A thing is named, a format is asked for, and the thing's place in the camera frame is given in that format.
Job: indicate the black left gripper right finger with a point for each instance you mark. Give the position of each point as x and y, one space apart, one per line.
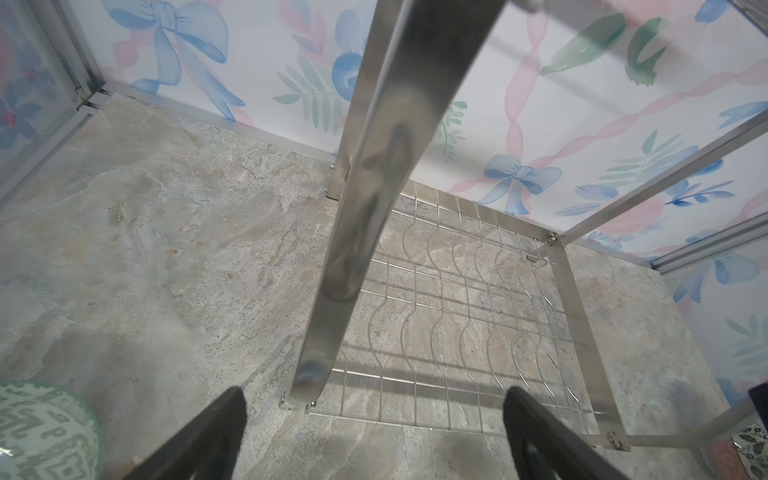
544 448

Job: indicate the green white patterned bowl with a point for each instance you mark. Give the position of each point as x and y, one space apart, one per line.
48 433

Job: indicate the stainless steel dish rack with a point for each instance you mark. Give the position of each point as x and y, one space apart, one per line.
431 309

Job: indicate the black leaf pattern pink bowl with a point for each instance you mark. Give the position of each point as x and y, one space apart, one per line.
740 456

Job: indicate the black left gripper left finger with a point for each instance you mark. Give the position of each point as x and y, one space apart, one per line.
206 448

